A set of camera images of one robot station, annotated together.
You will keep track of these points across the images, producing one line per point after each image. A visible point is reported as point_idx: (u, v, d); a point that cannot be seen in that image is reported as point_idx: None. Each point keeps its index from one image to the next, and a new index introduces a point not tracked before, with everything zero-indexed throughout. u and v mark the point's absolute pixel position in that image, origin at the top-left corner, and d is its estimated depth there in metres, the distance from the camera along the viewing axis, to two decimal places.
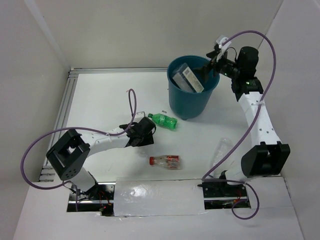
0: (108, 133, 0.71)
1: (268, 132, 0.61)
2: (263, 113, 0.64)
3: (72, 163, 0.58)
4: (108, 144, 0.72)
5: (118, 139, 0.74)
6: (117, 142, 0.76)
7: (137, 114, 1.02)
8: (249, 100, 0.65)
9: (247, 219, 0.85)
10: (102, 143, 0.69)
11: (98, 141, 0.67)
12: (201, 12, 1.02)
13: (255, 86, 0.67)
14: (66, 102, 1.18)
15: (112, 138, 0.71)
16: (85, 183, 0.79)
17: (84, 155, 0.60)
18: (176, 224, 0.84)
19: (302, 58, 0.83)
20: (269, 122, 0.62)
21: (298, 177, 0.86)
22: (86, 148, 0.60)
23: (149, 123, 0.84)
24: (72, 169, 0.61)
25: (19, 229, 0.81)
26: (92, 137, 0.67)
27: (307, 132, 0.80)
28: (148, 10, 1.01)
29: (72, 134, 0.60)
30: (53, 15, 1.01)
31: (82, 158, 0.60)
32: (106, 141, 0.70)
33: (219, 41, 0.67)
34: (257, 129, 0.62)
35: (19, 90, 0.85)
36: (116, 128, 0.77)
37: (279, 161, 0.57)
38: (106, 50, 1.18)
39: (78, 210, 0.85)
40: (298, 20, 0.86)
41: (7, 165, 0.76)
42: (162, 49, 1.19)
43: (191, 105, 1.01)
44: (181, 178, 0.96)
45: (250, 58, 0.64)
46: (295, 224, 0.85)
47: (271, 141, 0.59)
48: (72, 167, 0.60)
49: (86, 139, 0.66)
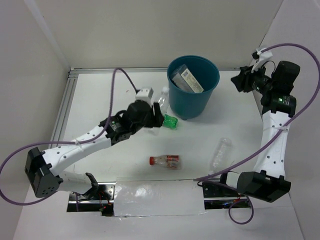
0: (77, 142, 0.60)
1: (275, 163, 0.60)
2: (281, 141, 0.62)
3: (38, 188, 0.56)
4: (84, 154, 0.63)
5: (95, 145, 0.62)
6: (98, 148, 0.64)
7: (140, 91, 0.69)
8: (272, 120, 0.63)
9: (243, 223, 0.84)
10: (72, 156, 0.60)
11: (65, 156, 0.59)
12: (200, 11, 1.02)
13: (287, 106, 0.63)
14: (66, 102, 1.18)
15: (83, 148, 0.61)
16: (79, 186, 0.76)
17: (48, 177, 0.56)
18: (176, 224, 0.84)
19: (302, 58, 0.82)
20: (282, 153, 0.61)
21: (299, 178, 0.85)
22: (47, 170, 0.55)
23: (137, 111, 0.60)
24: (46, 188, 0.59)
25: (20, 228, 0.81)
26: (56, 153, 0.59)
27: (308, 132, 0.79)
28: (147, 10, 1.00)
29: (34, 155, 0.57)
30: (53, 16, 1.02)
31: (47, 181, 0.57)
32: (76, 152, 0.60)
33: (259, 50, 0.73)
34: (264, 155, 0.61)
35: (19, 91, 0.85)
36: (95, 126, 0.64)
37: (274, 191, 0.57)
38: (105, 50, 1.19)
39: (78, 210, 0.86)
40: (298, 20, 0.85)
41: (8, 165, 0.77)
42: (162, 49, 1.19)
43: (191, 105, 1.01)
44: (181, 178, 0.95)
45: (289, 70, 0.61)
46: (296, 224, 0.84)
47: (275, 172, 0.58)
48: (40, 190, 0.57)
49: (49, 157, 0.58)
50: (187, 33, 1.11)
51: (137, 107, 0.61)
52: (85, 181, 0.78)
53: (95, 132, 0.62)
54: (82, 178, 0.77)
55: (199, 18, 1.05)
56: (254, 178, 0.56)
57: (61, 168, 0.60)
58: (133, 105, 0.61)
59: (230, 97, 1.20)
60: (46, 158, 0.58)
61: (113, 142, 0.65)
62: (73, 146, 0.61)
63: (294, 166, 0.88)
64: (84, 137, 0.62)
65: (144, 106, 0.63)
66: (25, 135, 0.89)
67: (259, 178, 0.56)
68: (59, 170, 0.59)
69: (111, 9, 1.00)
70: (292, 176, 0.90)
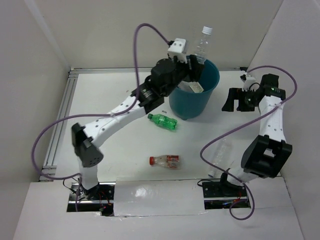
0: (113, 114, 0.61)
1: (276, 130, 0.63)
2: (278, 115, 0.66)
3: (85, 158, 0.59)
4: (122, 125, 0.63)
5: (129, 115, 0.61)
6: (135, 117, 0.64)
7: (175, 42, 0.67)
8: (268, 101, 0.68)
9: (243, 219, 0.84)
10: (110, 128, 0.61)
11: (103, 129, 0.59)
12: (201, 12, 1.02)
13: (279, 92, 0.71)
14: (66, 102, 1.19)
15: (119, 119, 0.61)
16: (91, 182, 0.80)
17: (92, 149, 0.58)
18: (176, 224, 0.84)
19: (302, 58, 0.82)
20: (280, 123, 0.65)
21: (299, 177, 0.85)
22: (89, 143, 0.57)
23: (161, 74, 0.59)
24: (91, 159, 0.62)
25: (20, 228, 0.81)
26: (95, 126, 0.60)
27: (307, 133, 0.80)
28: (147, 10, 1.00)
29: (75, 130, 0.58)
30: (53, 16, 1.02)
31: (91, 153, 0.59)
32: (113, 124, 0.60)
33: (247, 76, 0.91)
34: (266, 125, 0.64)
35: (20, 91, 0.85)
36: (128, 97, 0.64)
37: (278, 157, 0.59)
38: (106, 50, 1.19)
39: (77, 210, 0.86)
40: (298, 20, 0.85)
41: (8, 165, 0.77)
42: (162, 49, 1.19)
43: (191, 107, 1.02)
44: (181, 178, 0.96)
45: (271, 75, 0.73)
46: (296, 224, 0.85)
47: (276, 137, 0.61)
48: (87, 160, 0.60)
49: (89, 130, 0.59)
50: (187, 33, 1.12)
51: (160, 70, 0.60)
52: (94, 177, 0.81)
53: (128, 103, 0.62)
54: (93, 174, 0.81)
55: (199, 19, 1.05)
56: (258, 141, 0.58)
57: (102, 140, 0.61)
58: (156, 69, 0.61)
59: None
60: (87, 132, 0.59)
61: (148, 109, 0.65)
62: (109, 119, 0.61)
63: (294, 166, 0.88)
64: (118, 108, 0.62)
65: (167, 67, 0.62)
66: (25, 135, 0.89)
67: (262, 140, 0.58)
68: (101, 141, 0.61)
69: (112, 9, 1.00)
70: (292, 176, 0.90)
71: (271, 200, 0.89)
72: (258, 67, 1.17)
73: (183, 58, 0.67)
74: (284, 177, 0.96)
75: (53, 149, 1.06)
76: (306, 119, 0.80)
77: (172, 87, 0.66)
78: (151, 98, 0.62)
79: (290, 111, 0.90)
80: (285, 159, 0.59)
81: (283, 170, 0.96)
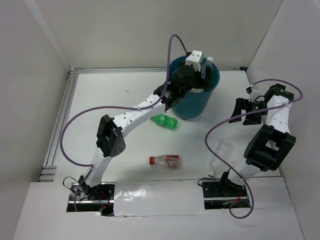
0: (139, 108, 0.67)
1: (281, 123, 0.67)
2: (284, 111, 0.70)
3: (112, 146, 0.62)
4: (145, 118, 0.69)
5: (153, 111, 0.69)
6: (156, 113, 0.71)
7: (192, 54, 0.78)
8: (276, 99, 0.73)
9: (241, 218, 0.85)
10: (136, 121, 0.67)
11: (131, 121, 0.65)
12: (200, 12, 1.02)
13: (288, 94, 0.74)
14: (66, 103, 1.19)
15: (144, 113, 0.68)
16: (96, 181, 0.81)
17: (121, 138, 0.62)
18: (176, 224, 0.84)
19: (301, 59, 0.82)
20: (286, 118, 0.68)
21: (299, 178, 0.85)
22: (120, 132, 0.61)
23: (183, 76, 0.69)
24: (117, 149, 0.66)
25: (20, 228, 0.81)
26: (123, 118, 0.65)
27: (307, 133, 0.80)
28: (147, 10, 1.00)
29: (106, 120, 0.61)
30: (53, 16, 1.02)
31: (119, 142, 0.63)
32: (139, 117, 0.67)
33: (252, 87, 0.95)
34: (272, 118, 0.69)
35: (19, 91, 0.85)
36: (151, 94, 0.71)
37: (281, 147, 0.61)
38: (105, 50, 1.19)
39: (76, 210, 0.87)
40: (298, 20, 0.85)
41: (8, 165, 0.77)
42: (162, 49, 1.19)
43: (192, 108, 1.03)
44: (181, 179, 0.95)
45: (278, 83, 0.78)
46: (296, 224, 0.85)
47: (281, 128, 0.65)
48: (115, 148, 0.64)
49: (118, 121, 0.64)
50: (187, 34, 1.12)
51: (183, 74, 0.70)
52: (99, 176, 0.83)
53: (152, 100, 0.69)
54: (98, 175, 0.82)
55: (199, 19, 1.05)
56: (262, 130, 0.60)
57: (128, 131, 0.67)
58: (179, 72, 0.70)
59: (230, 97, 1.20)
60: (116, 123, 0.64)
61: (166, 108, 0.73)
62: (136, 112, 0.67)
63: (294, 166, 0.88)
64: (143, 104, 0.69)
65: (188, 71, 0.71)
66: (25, 135, 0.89)
67: (266, 129, 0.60)
68: (127, 132, 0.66)
69: (112, 9, 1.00)
70: (292, 176, 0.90)
71: (271, 200, 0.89)
72: (258, 67, 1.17)
73: (198, 66, 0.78)
74: (284, 177, 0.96)
75: (53, 149, 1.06)
76: (306, 119, 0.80)
77: (187, 89, 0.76)
78: (171, 97, 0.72)
79: (290, 111, 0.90)
80: (288, 150, 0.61)
81: (283, 170, 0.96)
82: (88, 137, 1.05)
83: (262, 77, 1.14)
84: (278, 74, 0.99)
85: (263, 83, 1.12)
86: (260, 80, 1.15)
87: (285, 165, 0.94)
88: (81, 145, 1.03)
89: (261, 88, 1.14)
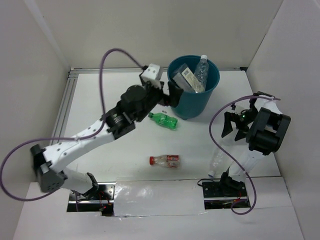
0: (77, 138, 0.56)
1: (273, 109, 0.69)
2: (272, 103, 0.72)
3: (44, 183, 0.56)
4: (88, 149, 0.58)
5: (95, 141, 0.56)
6: (102, 142, 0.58)
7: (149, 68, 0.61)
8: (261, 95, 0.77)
9: (241, 215, 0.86)
10: (73, 153, 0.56)
11: (65, 153, 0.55)
12: (200, 12, 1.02)
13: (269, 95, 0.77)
14: (66, 103, 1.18)
15: (83, 144, 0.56)
16: (82, 185, 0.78)
17: (52, 173, 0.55)
18: (176, 224, 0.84)
19: (301, 59, 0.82)
20: (274, 107, 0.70)
21: (298, 178, 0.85)
22: (47, 167, 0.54)
23: (130, 101, 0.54)
24: (51, 184, 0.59)
25: (20, 228, 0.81)
26: (57, 149, 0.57)
27: (307, 133, 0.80)
28: (147, 10, 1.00)
29: (36, 151, 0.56)
30: (53, 16, 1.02)
31: (49, 178, 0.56)
32: (76, 149, 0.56)
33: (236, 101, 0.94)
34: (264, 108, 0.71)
35: (19, 91, 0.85)
36: (97, 120, 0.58)
37: (279, 128, 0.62)
38: (105, 50, 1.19)
39: (78, 210, 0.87)
40: (298, 20, 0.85)
41: (7, 165, 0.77)
42: (162, 49, 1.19)
43: (191, 105, 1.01)
44: (181, 178, 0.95)
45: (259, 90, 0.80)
46: (296, 224, 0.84)
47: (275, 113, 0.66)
48: (45, 185, 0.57)
49: (50, 153, 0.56)
50: (187, 34, 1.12)
51: (129, 96, 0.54)
52: (87, 179, 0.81)
53: (96, 127, 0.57)
54: (84, 178, 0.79)
55: (199, 19, 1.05)
56: (261, 110, 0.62)
57: (64, 164, 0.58)
58: (126, 94, 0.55)
59: (230, 97, 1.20)
60: (47, 156, 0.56)
61: (117, 136, 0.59)
62: (73, 143, 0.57)
63: (294, 166, 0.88)
64: (85, 132, 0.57)
65: (139, 93, 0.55)
66: (25, 135, 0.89)
67: (264, 109, 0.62)
68: (63, 165, 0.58)
69: (112, 9, 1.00)
70: (292, 176, 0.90)
71: (271, 200, 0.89)
72: (258, 67, 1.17)
73: (158, 85, 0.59)
74: (284, 177, 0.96)
75: None
76: (306, 119, 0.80)
77: (145, 113, 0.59)
78: (121, 123, 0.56)
79: (290, 111, 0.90)
80: (287, 128, 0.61)
81: (283, 170, 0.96)
82: None
83: (262, 77, 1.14)
84: (278, 74, 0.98)
85: (263, 83, 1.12)
86: (260, 80, 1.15)
87: (285, 165, 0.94)
88: None
89: (261, 88, 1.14)
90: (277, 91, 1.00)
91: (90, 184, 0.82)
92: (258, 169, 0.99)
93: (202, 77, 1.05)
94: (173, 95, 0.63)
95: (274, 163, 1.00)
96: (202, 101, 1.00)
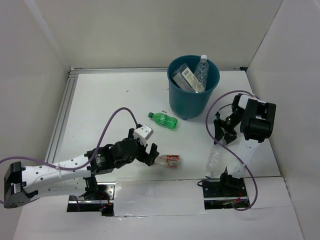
0: (58, 167, 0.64)
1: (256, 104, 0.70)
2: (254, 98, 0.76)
3: (8, 201, 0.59)
4: (63, 179, 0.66)
5: (73, 174, 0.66)
6: (76, 176, 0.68)
7: (143, 127, 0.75)
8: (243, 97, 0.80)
9: (242, 210, 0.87)
10: (49, 179, 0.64)
11: (42, 178, 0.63)
12: (200, 12, 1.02)
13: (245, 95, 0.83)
14: (66, 103, 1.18)
15: (62, 174, 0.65)
16: (68, 190, 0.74)
17: (22, 194, 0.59)
18: (176, 224, 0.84)
19: (302, 59, 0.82)
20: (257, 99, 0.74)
21: (299, 178, 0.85)
22: (21, 188, 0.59)
23: (121, 151, 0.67)
24: (16, 202, 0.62)
25: (20, 228, 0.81)
26: (35, 172, 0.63)
27: (307, 134, 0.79)
28: (147, 10, 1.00)
29: (14, 169, 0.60)
30: (53, 16, 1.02)
31: (16, 198, 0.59)
32: (53, 176, 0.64)
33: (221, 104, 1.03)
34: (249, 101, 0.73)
35: (19, 91, 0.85)
36: (80, 155, 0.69)
37: (267, 114, 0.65)
38: (105, 50, 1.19)
39: (79, 209, 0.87)
40: (298, 20, 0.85)
41: (7, 165, 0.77)
42: (162, 49, 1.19)
43: (192, 104, 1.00)
44: (181, 178, 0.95)
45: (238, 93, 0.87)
46: (296, 224, 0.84)
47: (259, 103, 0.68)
48: (9, 202, 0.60)
49: (27, 174, 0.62)
50: (187, 33, 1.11)
51: (122, 147, 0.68)
52: (77, 184, 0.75)
53: (78, 162, 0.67)
54: (72, 183, 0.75)
55: (199, 19, 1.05)
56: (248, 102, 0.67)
57: (35, 188, 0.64)
58: (120, 145, 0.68)
59: (230, 96, 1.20)
60: (24, 175, 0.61)
61: (94, 173, 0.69)
62: (53, 170, 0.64)
63: (294, 166, 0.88)
64: (67, 163, 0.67)
65: (129, 147, 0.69)
66: (25, 135, 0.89)
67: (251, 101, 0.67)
68: (34, 188, 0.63)
69: (111, 10, 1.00)
70: (292, 176, 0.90)
71: (271, 200, 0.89)
72: (258, 67, 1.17)
73: (144, 141, 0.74)
74: (284, 177, 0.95)
75: (53, 149, 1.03)
76: (306, 120, 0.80)
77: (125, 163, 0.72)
78: (101, 165, 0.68)
79: (290, 111, 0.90)
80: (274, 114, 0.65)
81: (283, 170, 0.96)
82: (88, 137, 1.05)
83: (262, 77, 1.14)
84: (278, 74, 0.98)
85: (263, 83, 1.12)
86: (260, 80, 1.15)
87: (285, 166, 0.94)
88: (81, 145, 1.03)
89: (262, 88, 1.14)
90: (277, 91, 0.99)
91: (80, 190, 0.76)
92: (258, 169, 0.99)
93: (202, 77, 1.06)
94: (150, 155, 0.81)
95: (275, 163, 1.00)
96: (202, 102, 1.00)
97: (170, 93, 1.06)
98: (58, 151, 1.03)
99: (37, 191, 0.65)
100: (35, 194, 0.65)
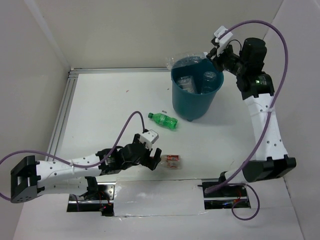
0: (72, 164, 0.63)
1: (276, 145, 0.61)
2: (272, 121, 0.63)
3: (18, 194, 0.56)
4: (74, 176, 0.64)
5: (85, 172, 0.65)
6: (88, 174, 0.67)
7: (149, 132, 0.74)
8: (259, 105, 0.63)
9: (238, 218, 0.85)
10: (62, 175, 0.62)
11: (55, 174, 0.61)
12: (201, 12, 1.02)
13: (265, 85, 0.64)
14: (66, 104, 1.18)
15: (75, 170, 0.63)
16: (71, 189, 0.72)
17: (34, 189, 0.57)
18: (176, 224, 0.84)
19: (301, 59, 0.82)
20: (277, 133, 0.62)
21: (299, 178, 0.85)
22: (35, 181, 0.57)
23: (132, 152, 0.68)
24: (23, 197, 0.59)
25: (19, 229, 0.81)
26: (49, 167, 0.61)
27: (307, 133, 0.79)
28: (147, 10, 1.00)
29: (29, 162, 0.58)
30: (53, 16, 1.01)
31: (28, 192, 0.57)
32: (67, 173, 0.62)
33: (217, 34, 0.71)
34: (264, 142, 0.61)
35: (19, 91, 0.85)
36: (93, 154, 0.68)
37: (282, 172, 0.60)
38: (105, 49, 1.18)
39: (78, 210, 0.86)
40: (299, 21, 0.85)
41: (7, 166, 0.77)
42: (162, 49, 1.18)
43: (196, 106, 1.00)
44: (181, 178, 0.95)
45: (257, 52, 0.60)
46: (296, 225, 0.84)
47: (278, 154, 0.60)
48: (18, 197, 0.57)
49: (41, 169, 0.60)
50: (188, 33, 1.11)
51: (132, 148, 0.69)
52: (79, 183, 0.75)
53: (91, 160, 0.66)
54: (75, 182, 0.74)
55: (199, 19, 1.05)
56: (263, 166, 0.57)
57: (46, 183, 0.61)
58: (129, 146, 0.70)
59: (230, 96, 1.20)
60: (38, 170, 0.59)
61: (102, 172, 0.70)
62: (66, 166, 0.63)
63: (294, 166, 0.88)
64: (79, 161, 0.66)
65: (139, 149, 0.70)
66: (25, 135, 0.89)
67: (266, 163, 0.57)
68: (45, 184, 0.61)
69: (112, 9, 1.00)
70: (291, 175, 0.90)
71: (271, 200, 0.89)
72: None
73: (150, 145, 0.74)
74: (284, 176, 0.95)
75: (53, 149, 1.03)
76: (306, 120, 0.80)
77: (132, 164, 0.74)
78: (111, 165, 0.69)
79: (289, 111, 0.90)
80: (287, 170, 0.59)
81: None
82: (88, 137, 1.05)
83: None
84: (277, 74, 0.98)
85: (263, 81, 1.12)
86: None
87: None
88: (80, 145, 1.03)
89: None
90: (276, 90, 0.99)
91: (82, 189, 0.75)
92: None
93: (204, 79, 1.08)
94: (154, 158, 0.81)
95: None
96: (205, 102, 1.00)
97: (174, 97, 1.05)
98: (58, 151, 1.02)
99: (45, 187, 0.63)
100: (41, 190, 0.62)
